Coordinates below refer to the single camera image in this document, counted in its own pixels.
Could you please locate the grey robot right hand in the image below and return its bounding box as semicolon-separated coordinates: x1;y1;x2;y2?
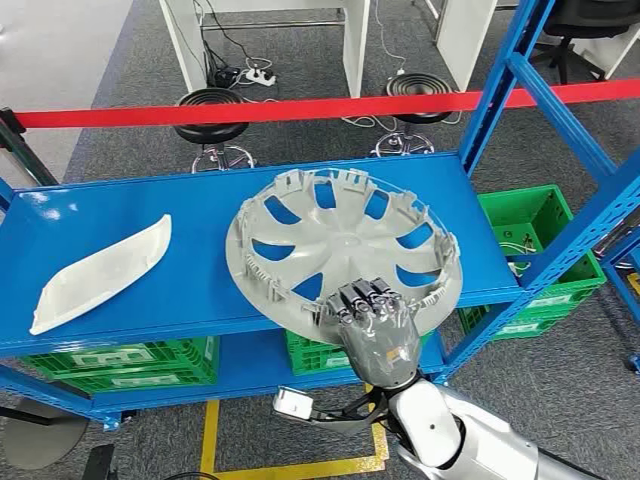
325;276;422;391

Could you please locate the grey plastic wheel hubcap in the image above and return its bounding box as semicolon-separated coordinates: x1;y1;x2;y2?
225;167;463;346

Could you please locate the large blue metal shelf rack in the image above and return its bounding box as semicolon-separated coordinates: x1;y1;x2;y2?
0;0;640;432

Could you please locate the white curved trim part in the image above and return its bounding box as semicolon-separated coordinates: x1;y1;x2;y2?
29;213;173;337

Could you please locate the green open plastic crate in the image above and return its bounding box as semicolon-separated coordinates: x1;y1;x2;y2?
477;184;608;313

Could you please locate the yellow floor tape outline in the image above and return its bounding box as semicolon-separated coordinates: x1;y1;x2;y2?
199;382;390;480

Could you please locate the red barrier tape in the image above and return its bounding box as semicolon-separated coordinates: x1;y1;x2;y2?
12;78;640;130

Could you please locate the black round stool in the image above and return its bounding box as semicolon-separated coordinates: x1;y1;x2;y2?
370;72;454;159
173;87;256;175

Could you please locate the white desk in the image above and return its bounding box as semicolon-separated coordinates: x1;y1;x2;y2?
570;23;640;82
435;0;498;93
158;0;371;99

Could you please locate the white power strip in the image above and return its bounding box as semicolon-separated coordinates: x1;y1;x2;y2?
245;66;277;88

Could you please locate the black power adapter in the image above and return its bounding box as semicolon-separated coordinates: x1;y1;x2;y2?
214;66;242;89

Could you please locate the black office chair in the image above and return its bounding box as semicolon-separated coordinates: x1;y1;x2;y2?
528;0;640;86

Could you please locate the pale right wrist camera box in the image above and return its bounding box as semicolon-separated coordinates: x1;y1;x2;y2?
273;387;315;422

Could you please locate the white wire bundle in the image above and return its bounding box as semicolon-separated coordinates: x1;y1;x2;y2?
499;239;538;274

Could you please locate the white cable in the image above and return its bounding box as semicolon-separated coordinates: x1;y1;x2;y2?
372;0;407;77
341;113;392;132

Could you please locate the black cable bundle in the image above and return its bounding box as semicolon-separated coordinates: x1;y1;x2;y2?
192;0;241;87

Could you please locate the grey round post base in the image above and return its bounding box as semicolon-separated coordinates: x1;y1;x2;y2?
0;396;90;473

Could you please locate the dark barrier post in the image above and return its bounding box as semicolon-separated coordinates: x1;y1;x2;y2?
0;107;60;189

